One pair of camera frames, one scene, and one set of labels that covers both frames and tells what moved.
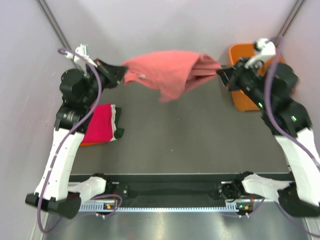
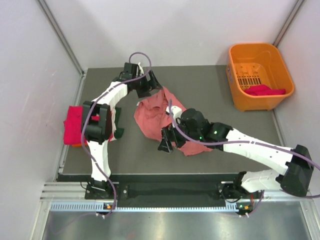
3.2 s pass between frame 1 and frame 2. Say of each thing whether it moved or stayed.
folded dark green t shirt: stayed
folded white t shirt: stayed
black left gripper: moved
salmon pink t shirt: moved
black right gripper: moved
